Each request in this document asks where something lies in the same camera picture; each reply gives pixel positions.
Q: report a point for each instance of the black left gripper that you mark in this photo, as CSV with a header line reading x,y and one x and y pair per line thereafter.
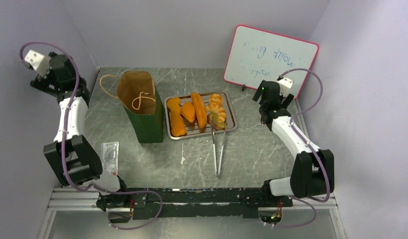
x,y
45,83

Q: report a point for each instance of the green brown paper bag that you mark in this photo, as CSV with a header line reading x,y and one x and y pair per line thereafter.
x,y
137,92

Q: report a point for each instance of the round orange fake bun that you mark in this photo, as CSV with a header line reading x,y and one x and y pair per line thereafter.
x,y
215,99

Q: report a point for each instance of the white plastic packet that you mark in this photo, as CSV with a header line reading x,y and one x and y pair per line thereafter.
x,y
109,156

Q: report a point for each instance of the long orange fake baguette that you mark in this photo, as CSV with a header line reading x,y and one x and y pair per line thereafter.
x,y
200,111

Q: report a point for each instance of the orange fake croissant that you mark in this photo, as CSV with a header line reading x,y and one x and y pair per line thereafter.
x,y
188,111

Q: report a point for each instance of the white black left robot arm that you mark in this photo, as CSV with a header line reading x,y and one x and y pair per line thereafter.
x,y
70,155

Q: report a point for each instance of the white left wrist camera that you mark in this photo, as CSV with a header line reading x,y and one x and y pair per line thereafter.
x,y
38,62

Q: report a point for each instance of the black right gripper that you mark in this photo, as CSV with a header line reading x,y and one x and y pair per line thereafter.
x,y
284,102

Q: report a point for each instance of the orange fake bread loaf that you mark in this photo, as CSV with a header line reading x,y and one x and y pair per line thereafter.
x,y
176,119

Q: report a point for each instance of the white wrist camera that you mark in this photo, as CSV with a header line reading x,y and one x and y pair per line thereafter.
x,y
38,62
285,84

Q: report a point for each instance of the aluminium frame rail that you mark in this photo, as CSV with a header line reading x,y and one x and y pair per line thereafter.
x,y
68,199

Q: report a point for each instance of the tan round fake bun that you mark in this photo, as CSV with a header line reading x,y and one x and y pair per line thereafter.
x,y
212,120

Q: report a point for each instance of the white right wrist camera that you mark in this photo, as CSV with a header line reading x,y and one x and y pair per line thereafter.
x,y
285,84

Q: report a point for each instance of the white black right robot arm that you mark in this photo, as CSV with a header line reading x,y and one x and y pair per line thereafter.
x,y
313,169

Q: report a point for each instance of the red framed whiteboard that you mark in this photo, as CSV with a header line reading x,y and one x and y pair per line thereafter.
x,y
257,55

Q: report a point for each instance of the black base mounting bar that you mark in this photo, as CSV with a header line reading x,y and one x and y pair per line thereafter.
x,y
145,203

